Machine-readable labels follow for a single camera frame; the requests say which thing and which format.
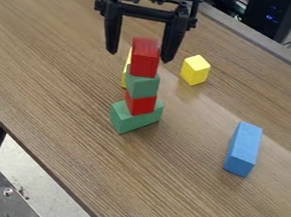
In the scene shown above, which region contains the green cube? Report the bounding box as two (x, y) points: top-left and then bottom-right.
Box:
(122, 70), (163, 103)

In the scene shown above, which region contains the yellow cube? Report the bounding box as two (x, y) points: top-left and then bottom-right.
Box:
(178, 52), (214, 89)

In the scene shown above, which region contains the black computer tower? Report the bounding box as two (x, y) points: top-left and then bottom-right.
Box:
(239, 0), (291, 46)

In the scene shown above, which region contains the tall red block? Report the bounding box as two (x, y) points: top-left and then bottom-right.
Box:
(127, 35), (165, 80)

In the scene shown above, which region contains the flat yellow block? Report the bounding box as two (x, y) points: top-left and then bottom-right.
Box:
(118, 45), (135, 90)

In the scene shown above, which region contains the small red block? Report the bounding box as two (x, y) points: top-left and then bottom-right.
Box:
(122, 89), (160, 119)

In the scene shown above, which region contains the long green block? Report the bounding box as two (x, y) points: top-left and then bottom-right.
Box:
(105, 92), (168, 141)

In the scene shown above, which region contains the long blue block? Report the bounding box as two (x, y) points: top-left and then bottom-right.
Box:
(222, 119), (265, 180)

